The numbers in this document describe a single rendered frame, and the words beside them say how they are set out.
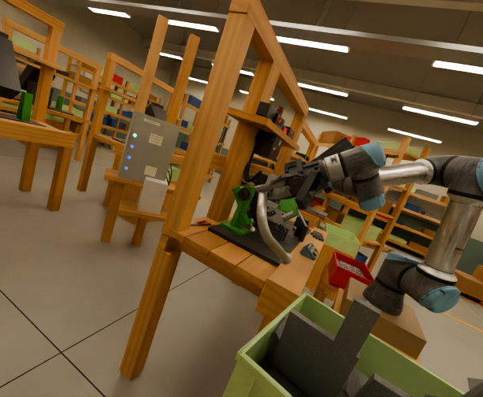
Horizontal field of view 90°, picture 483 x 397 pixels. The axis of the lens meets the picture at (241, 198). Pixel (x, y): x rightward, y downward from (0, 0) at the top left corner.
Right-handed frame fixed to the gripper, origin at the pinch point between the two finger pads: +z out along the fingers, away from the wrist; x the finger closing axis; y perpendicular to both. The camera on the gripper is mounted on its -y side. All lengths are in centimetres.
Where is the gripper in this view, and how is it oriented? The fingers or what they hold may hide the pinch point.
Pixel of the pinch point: (264, 194)
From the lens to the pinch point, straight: 79.2
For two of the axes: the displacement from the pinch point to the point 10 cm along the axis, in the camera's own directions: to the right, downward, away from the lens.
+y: 0.5, -7.4, 6.7
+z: -8.9, 2.8, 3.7
